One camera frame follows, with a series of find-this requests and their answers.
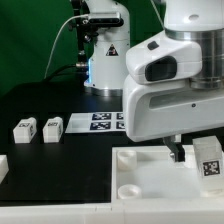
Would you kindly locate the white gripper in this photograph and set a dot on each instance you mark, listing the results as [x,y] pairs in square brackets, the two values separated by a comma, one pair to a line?
[166,109]

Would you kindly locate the white square tabletop tray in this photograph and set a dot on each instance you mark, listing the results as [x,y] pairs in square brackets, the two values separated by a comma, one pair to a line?
[149,172]

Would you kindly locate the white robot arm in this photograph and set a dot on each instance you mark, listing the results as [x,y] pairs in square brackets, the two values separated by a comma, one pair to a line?
[200,21]

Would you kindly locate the white front fence bar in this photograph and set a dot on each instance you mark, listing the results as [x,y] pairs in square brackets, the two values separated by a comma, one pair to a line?
[126,212]

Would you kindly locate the white sheet with fiducial tags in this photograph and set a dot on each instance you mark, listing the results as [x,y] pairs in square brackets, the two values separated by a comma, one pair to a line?
[96,122]

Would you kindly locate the white block left edge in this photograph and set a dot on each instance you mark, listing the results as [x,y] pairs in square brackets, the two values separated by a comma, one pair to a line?
[3,167]

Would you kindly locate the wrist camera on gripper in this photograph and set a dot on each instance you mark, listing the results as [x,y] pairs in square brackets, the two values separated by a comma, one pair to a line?
[162,59]

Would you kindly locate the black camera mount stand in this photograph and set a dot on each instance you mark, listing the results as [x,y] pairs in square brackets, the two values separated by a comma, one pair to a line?
[84,33]

